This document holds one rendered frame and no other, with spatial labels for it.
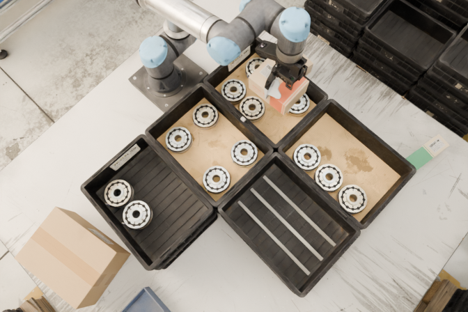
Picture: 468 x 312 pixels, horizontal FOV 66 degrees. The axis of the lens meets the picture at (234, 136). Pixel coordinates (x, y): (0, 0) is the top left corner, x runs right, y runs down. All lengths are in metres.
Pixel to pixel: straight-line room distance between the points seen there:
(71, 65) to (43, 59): 0.22
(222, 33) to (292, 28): 0.17
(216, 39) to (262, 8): 0.15
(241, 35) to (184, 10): 0.18
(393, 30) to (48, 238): 2.03
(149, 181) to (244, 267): 0.49
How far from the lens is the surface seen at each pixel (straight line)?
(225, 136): 1.43
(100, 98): 1.77
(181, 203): 1.38
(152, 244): 1.39
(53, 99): 2.76
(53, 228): 1.50
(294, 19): 0.91
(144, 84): 1.68
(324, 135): 1.45
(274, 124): 1.44
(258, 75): 1.20
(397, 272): 1.57
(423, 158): 1.62
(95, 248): 1.42
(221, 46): 0.89
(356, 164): 1.45
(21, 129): 2.78
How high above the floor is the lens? 2.17
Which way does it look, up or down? 70 degrees down
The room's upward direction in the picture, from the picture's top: 8 degrees counter-clockwise
